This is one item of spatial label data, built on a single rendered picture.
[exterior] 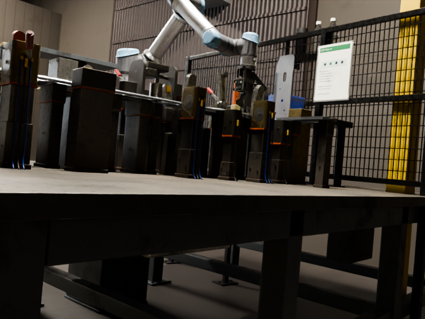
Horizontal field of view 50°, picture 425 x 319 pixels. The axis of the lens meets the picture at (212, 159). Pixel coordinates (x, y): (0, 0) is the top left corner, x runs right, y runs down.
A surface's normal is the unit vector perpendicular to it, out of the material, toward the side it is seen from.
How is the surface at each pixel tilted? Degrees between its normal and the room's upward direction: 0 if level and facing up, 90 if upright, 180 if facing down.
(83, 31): 90
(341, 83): 90
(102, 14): 90
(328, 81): 90
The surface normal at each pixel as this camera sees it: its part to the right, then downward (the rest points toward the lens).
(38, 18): 0.75, 0.06
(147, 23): -0.66, -0.07
